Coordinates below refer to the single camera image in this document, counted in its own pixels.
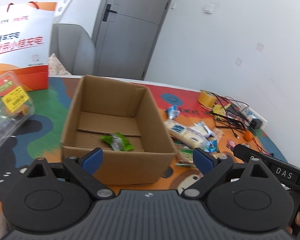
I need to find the green biscuit pack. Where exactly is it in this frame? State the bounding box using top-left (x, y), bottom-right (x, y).
top-left (175, 142), bottom-right (195, 167)

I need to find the light green snack packet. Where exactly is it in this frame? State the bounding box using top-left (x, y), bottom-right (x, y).
top-left (100, 132), bottom-right (134, 151)

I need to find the clear sandwich pack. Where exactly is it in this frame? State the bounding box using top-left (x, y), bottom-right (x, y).
top-left (192, 120), bottom-right (213, 138)

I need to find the long white bread pack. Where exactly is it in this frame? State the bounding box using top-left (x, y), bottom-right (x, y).
top-left (164, 119), bottom-right (208, 150)

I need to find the small blue snack packet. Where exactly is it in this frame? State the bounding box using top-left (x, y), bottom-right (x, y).
top-left (165, 105), bottom-right (180, 120)

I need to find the orange mandarin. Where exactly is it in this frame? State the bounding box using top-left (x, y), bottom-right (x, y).
top-left (243, 131), bottom-right (254, 142)

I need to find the colourful cat table mat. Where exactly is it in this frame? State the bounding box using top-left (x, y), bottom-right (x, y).
top-left (0, 76), bottom-right (288, 201)

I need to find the yellow plastic bag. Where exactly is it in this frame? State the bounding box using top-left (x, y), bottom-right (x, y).
top-left (212, 105), bottom-right (226, 116)

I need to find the cardboard box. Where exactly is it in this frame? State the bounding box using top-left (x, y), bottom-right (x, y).
top-left (61, 75), bottom-right (175, 185)

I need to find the black power adapter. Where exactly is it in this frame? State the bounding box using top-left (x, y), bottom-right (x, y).
top-left (250, 118), bottom-right (262, 130)

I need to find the white power strip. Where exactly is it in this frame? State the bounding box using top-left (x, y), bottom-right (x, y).
top-left (240, 106), bottom-right (268, 129)

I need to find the yellow tape roll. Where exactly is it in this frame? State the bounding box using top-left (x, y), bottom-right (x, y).
top-left (197, 90), bottom-right (216, 108)

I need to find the clear plastic fruit container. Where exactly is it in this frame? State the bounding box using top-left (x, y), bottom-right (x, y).
top-left (0, 72), bottom-right (34, 147)

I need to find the polka dot cushion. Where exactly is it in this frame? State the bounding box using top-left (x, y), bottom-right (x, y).
top-left (48, 53), bottom-right (71, 76)

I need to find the grey chair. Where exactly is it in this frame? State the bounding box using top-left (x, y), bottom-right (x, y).
top-left (50, 23), bottom-right (95, 75)

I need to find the orange white paper bag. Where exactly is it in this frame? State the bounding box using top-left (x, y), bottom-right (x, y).
top-left (0, 2), bottom-right (57, 91)

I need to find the grey door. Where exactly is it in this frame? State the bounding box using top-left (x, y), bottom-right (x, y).
top-left (93, 0), bottom-right (171, 80)

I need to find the pink pixel keychain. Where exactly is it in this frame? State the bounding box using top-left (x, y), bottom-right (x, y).
top-left (226, 140), bottom-right (236, 150)

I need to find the red cable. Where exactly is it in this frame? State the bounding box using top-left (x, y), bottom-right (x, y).
top-left (250, 134), bottom-right (278, 157)

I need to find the black wire stand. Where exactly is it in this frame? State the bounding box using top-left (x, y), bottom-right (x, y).
top-left (210, 111), bottom-right (247, 131)

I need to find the black usb cable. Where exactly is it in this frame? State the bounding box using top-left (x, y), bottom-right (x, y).
top-left (210, 92), bottom-right (251, 139)

